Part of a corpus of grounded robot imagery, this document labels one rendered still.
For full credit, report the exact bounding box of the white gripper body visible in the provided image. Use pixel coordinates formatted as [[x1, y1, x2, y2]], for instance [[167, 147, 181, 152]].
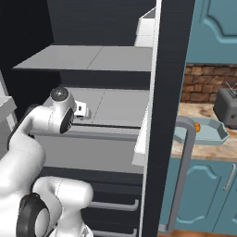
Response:
[[81, 106, 93, 120]]

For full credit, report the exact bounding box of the grey fridge shelf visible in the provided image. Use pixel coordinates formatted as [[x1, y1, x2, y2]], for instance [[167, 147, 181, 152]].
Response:
[[42, 87, 151, 130], [11, 44, 154, 73]]

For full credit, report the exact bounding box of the grey fridge crisper drawer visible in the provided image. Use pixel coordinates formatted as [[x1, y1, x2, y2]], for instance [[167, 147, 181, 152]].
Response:
[[29, 125, 146, 175]]

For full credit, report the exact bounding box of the black fridge door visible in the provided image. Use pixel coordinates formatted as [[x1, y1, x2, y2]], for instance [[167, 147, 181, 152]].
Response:
[[140, 0, 197, 237]]

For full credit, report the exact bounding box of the black fridge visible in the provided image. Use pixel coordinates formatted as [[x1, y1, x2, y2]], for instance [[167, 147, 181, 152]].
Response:
[[0, 0, 157, 237]]

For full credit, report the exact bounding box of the teal tupperware container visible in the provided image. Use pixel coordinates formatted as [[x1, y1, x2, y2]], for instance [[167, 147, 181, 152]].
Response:
[[172, 117, 231, 147]]

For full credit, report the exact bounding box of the white door bin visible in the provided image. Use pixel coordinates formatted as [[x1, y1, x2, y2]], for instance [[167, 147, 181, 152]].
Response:
[[131, 104, 150, 168], [133, 6, 156, 48]]

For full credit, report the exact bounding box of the black freezer drawer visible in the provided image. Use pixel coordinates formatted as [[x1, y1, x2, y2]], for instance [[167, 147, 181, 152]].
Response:
[[33, 166, 144, 237]]

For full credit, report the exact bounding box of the teal base cupboard door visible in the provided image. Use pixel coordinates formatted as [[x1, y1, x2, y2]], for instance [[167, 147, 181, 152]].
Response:
[[212, 172, 237, 237], [159, 157, 229, 233]]

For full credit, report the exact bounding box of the grey toaster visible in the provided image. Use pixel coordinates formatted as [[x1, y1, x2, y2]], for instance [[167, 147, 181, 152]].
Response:
[[213, 87, 237, 130]]

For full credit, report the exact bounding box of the grey freezer drawer handle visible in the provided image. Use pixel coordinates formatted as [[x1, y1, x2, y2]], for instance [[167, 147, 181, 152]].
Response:
[[88, 198, 140, 213], [92, 228, 139, 237]]

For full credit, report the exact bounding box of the grey fridge door handle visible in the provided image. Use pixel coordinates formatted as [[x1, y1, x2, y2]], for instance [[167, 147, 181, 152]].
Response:
[[157, 115, 197, 235]]

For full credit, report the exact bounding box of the teal wall cupboard door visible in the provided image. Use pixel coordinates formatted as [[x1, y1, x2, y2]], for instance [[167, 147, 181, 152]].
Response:
[[186, 0, 237, 65]]

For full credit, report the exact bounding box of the grey cupboard handle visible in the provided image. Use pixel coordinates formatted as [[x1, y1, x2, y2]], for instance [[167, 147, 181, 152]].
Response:
[[222, 163, 237, 193]]

